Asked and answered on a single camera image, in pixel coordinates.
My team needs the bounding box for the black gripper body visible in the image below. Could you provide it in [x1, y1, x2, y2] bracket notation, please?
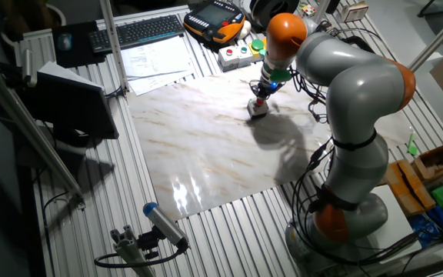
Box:
[252, 78, 285, 98]

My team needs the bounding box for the grey box with red button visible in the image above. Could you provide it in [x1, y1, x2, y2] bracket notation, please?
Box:
[217, 45, 241, 72]
[246, 98, 269, 118]

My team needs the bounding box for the grey box with green button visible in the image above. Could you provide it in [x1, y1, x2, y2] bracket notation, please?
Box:
[235, 45, 254, 69]

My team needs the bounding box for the yellow box with green button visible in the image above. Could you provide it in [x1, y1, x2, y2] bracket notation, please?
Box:
[248, 38, 267, 62]

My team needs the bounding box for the marble pattern mat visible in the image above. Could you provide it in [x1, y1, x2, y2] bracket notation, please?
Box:
[126, 63, 417, 222]

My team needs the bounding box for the black filament spool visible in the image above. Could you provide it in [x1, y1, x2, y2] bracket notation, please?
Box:
[248, 0, 301, 28]

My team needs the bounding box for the colourful puzzle cube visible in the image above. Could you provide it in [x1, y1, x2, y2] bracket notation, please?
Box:
[298, 2, 318, 17]

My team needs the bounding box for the orange and black teach pendant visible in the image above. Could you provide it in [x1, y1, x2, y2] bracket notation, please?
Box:
[182, 0, 247, 44]

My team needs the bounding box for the white printed paper sheet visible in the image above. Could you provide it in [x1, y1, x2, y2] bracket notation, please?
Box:
[128, 68, 195, 97]
[120, 35, 194, 80]

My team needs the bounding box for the small white box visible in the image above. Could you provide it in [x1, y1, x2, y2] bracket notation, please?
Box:
[340, 1, 370, 23]

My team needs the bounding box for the black keyboard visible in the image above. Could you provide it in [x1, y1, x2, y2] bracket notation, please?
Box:
[88, 14, 186, 54]

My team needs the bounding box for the small green plastic piece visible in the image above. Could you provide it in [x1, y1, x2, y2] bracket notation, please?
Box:
[406, 132, 418, 157]

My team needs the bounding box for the orange cardboard box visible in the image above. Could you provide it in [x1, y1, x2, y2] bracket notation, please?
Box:
[385, 158, 437, 219]

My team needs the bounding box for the open brown cardboard box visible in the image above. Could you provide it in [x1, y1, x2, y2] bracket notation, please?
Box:
[411, 142, 443, 182]

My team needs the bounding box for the black mouse pad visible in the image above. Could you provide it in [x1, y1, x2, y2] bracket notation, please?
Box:
[51, 21, 107, 69]

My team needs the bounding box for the black monitor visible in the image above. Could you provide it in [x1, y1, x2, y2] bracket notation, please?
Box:
[21, 71, 120, 141]

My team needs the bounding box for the short aluminium profile stub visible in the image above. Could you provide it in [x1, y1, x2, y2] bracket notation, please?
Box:
[109, 225, 157, 277]

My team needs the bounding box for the dark computer mouse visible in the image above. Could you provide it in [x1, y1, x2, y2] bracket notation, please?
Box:
[56, 32, 73, 52]

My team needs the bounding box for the white round chair rim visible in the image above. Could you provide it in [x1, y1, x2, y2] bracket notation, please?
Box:
[0, 3, 68, 48]

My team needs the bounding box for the blue plastic bag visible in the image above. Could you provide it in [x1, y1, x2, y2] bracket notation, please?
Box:
[411, 205, 443, 249]

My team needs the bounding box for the long slanted aluminium beam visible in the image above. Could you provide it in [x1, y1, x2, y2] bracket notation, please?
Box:
[0, 53, 87, 211]

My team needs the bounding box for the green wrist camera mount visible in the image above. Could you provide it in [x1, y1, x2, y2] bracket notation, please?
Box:
[268, 68, 293, 83]

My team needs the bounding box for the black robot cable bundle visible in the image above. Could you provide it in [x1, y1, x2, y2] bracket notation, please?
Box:
[248, 18, 430, 267]

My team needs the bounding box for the upright aluminium profile post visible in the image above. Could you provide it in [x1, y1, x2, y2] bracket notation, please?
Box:
[98, 0, 130, 94]

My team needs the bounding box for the silver camera with blue end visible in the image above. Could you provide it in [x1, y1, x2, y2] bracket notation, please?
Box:
[142, 202, 190, 249]

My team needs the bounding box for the slanted aluminium post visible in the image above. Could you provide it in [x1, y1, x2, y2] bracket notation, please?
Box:
[408, 2, 443, 72]

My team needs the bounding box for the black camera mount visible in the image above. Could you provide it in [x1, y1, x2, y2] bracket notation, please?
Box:
[136, 226, 165, 261]

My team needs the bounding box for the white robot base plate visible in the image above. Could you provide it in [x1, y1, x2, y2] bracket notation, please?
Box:
[359, 184, 422, 262]

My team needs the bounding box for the black camera cable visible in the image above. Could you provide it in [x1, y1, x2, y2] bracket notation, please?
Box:
[93, 242, 190, 269]

